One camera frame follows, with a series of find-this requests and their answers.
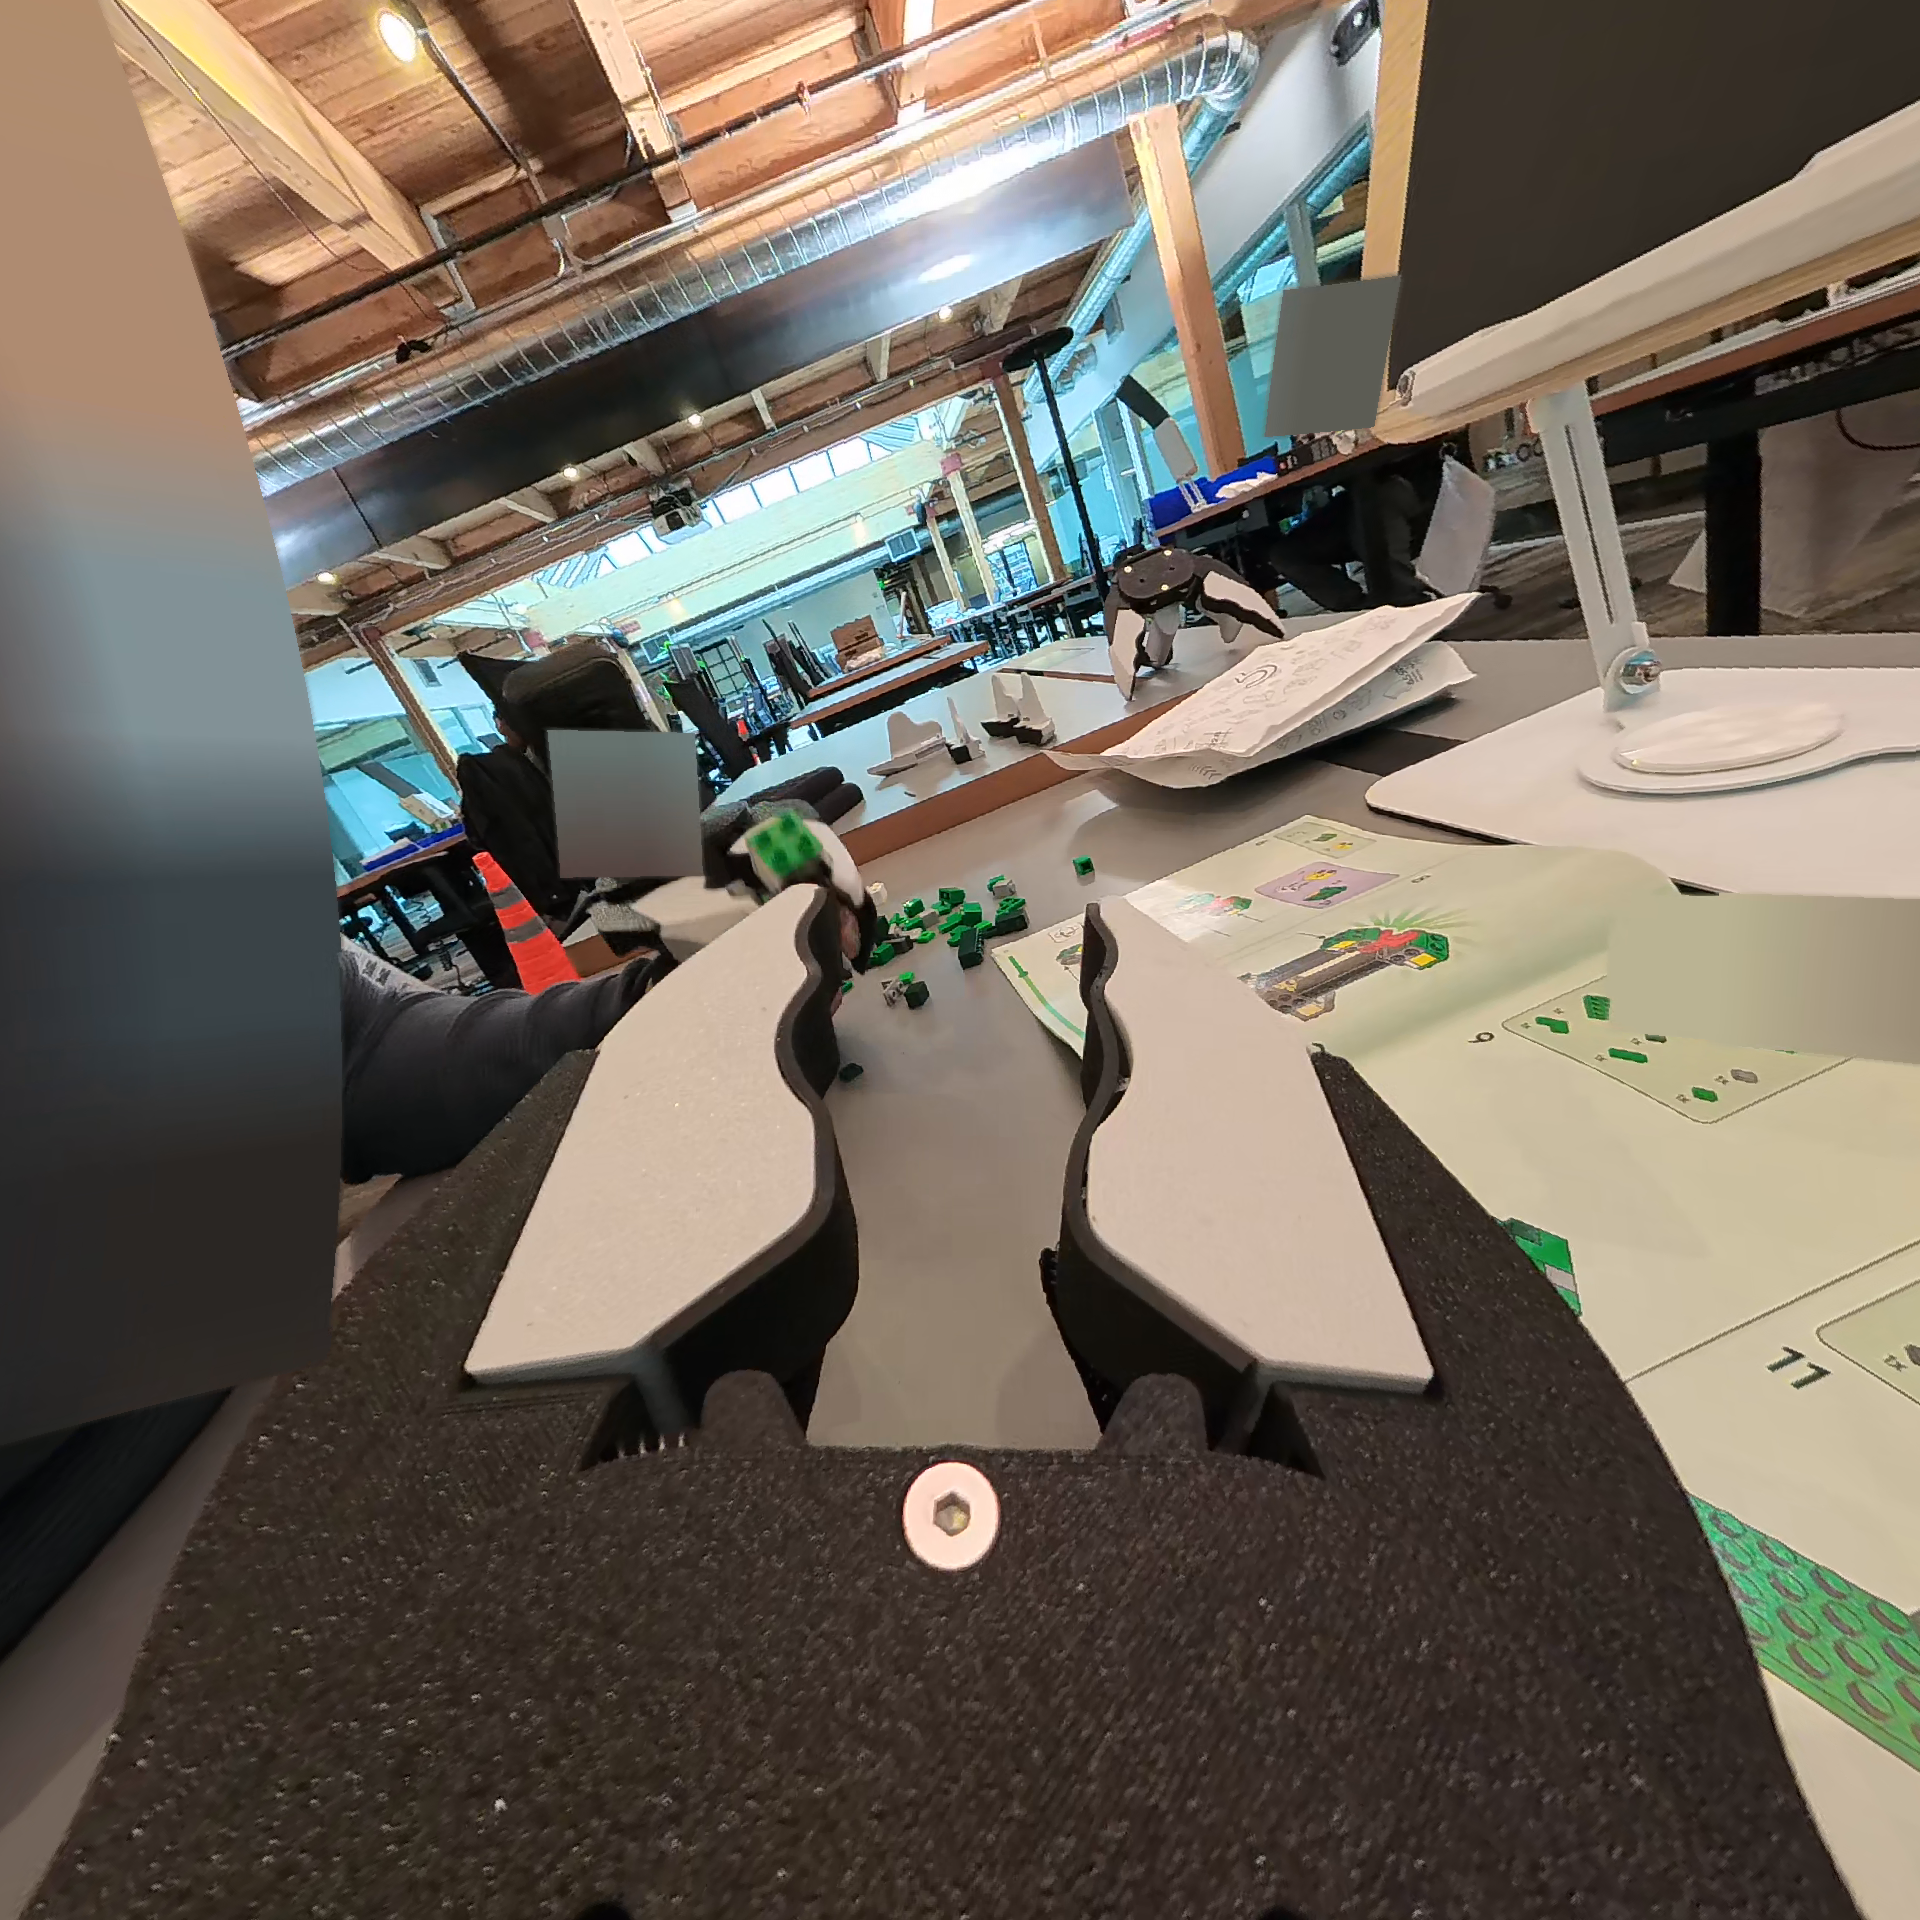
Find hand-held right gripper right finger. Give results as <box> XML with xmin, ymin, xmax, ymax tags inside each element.
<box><xmin>1040</xmin><ymin>899</ymin><xmax>1440</xmax><ymax>1453</ymax></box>

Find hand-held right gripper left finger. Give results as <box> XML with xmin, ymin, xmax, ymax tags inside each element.
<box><xmin>463</xmin><ymin>882</ymin><xmax>865</xmax><ymax>1448</ymax></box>

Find grey desk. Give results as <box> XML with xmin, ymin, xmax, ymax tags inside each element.
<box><xmin>0</xmin><ymin>635</ymin><xmax>1920</xmax><ymax>1920</ymax></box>

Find stack of black pads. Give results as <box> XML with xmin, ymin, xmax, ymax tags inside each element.
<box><xmin>706</xmin><ymin>766</ymin><xmax>871</xmax><ymax>841</ymax></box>

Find pile of green bricks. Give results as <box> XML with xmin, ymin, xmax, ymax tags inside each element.
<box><xmin>835</xmin><ymin>852</ymin><xmax>1105</xmax><ymax>1086</ymax></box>

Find orange traffic cone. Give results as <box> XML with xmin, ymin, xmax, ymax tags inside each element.
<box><xmin>470</xmin><ymin>851</ymin><xmax>584</xmax><ymax>992</ymax></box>

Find wooden background table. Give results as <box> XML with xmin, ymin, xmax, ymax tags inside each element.
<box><xmin>787</xmin><ymin>635</ymin><xmax>993</xmax><ymax>737</ymax></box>
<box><xmin>1151</xmin><ymin>290</ymin><xmax>1920</xmax><ymax>640</ymax></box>

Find black office chair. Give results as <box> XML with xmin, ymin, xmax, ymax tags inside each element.
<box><xmin>455</xmin><ymin>635</ymin><xmax>672</xmax><ymax>915</ymax></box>

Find green instruction booklet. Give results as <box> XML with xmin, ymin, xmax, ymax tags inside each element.
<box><xmin>989</xmin><ymin>815</ymin><xmax>1920</xmax><ymax>1920</ymax></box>

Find spare black and white gripper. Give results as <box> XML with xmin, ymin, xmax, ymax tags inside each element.
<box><xmin>1104</xmin><ymin>549</ymin><xmax>1290</xmax><ymax>704</ymax></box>

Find white tablet stand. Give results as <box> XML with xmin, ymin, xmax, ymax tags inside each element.
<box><xmin>1365</xmin><ymin>90</ymin><xmax>1920</xmax><ymax>899</ymax></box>

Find folded white paper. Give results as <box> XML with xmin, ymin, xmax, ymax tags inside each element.
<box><xmin>1047</xmin><ymin>592</ymin><xmax>1490</xmax><ymax>793</ymax></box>

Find black floor lamp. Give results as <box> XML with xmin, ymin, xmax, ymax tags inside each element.
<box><xmin>996</xmin><ymin>326</ymin><xmax>1118</xmax><ymax>605</ymax></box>

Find wood framed black screen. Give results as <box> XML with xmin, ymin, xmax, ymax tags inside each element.
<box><xmin>1358</xmin><ymin>0</ymin><xmax>1920</xmax><ymax>443</ymax></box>

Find wooden post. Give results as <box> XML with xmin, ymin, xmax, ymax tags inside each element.
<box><xmin>1126</xmin><ymin>104</ymin><xmax>1245</xmax><ymax>474</ymax></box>

